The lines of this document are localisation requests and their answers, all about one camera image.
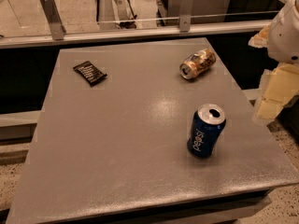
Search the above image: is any left grey metal bracket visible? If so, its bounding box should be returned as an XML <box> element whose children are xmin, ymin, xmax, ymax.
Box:
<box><xmin>39</xmin><ymin>0</ymin><xmax>66</xmax><ymax>40</ymax></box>

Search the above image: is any grey metal bracket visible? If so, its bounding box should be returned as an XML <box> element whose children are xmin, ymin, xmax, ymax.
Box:
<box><xmin>39</xmin><ymin>0</ymin><xmax>66</xmax><ymax>40</ymax></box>
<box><xmin>179</xmin><ymin>0</ymin><xmax>193</xmax><ymax>32</ymax></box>

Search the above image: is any orange soda can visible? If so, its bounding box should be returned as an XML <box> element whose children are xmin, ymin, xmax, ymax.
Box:
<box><xmin>179</xmin><ymin>49</ymin><xmax>216</xmax><ymax>79</ymax></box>

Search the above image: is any grey metal rail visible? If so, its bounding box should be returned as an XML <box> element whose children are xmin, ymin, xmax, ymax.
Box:
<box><xmin>0</xmin><ymin>20</ymin><xmax>271</xmax><ymax>49</ymax></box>

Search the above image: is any blue Pepsi can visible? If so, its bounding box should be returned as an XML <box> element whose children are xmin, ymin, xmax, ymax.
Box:
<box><xmin>187</xmin><ymin>104</ymin><xmax>226</xmax><ymax>158</ymax></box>

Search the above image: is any black snack packet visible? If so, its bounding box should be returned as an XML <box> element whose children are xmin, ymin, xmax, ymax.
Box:
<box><xmin>73</xmin><ymin>61</ymin><xmax>107</xmax><ymax>87</ymax></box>

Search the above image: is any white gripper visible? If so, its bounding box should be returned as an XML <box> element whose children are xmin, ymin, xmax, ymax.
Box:
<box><xmin>249</xmin><ymin>0</ymin><xmax>299</xmax><ymax>122</ymax></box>

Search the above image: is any right grey metal bracket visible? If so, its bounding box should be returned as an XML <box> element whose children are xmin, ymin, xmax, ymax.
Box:
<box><xmin>179</xmin><ymin>0</ymin><xmax>193</xmax><ymax>32</ymax></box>

